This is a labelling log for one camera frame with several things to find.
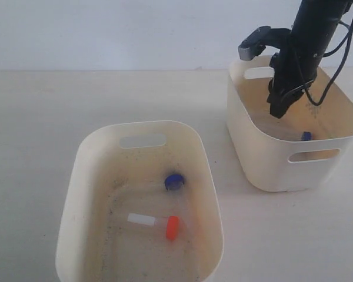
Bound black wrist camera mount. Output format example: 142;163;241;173
238;26;291;62

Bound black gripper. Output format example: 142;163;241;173
267;46;321;119

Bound orange-capped clear tube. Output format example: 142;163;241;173
127;213;179;241

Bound black cable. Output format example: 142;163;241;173
304;2;353;106

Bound cream bin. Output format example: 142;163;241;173
55;121;224;281
227;56;353;192

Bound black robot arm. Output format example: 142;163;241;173
267;1;351;118

